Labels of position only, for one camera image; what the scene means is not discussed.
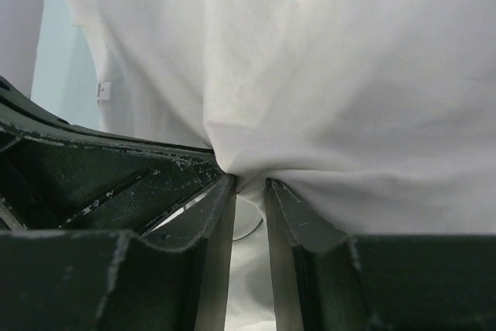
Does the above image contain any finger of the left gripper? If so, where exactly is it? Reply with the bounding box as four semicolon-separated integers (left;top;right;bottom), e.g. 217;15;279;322
1;80;222;233

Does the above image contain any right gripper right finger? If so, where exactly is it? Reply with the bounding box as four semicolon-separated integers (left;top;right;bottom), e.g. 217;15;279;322
265;179;495;330

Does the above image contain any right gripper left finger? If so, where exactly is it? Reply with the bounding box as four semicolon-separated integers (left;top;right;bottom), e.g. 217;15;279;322
1;176;236;330

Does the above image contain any white t-shirt garment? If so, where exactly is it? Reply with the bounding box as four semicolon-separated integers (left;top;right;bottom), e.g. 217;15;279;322
67;0;495;330

